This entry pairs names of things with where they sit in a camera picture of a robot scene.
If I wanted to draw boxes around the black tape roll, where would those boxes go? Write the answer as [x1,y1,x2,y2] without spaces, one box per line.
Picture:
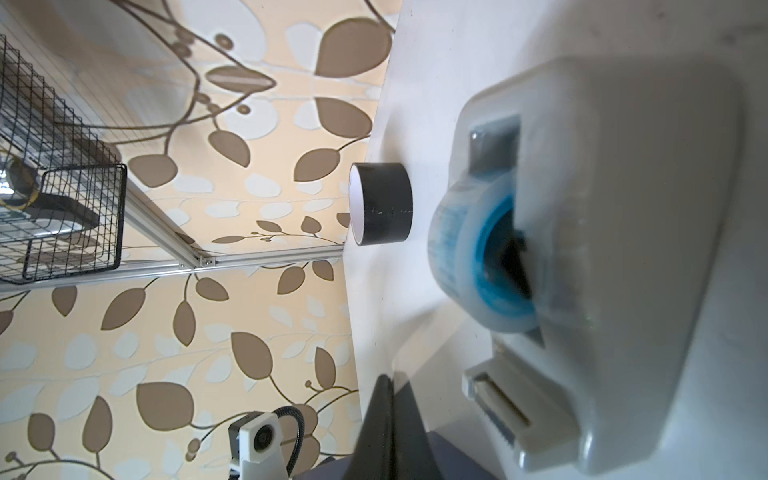
[349,163,413,246]

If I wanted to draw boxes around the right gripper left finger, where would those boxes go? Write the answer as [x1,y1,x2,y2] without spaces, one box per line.
[343,375,395,480]

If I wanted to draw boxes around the back wire basket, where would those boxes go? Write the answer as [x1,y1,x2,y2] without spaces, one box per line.
[1,40,128,285]

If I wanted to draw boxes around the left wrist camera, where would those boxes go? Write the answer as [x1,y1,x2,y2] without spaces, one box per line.
[228,411,289,480]

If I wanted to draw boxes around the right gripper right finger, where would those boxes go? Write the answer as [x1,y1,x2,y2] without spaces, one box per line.
[392,383,443,480]

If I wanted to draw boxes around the white tape dispenser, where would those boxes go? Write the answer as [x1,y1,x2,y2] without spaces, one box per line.
[427,56,744,475]

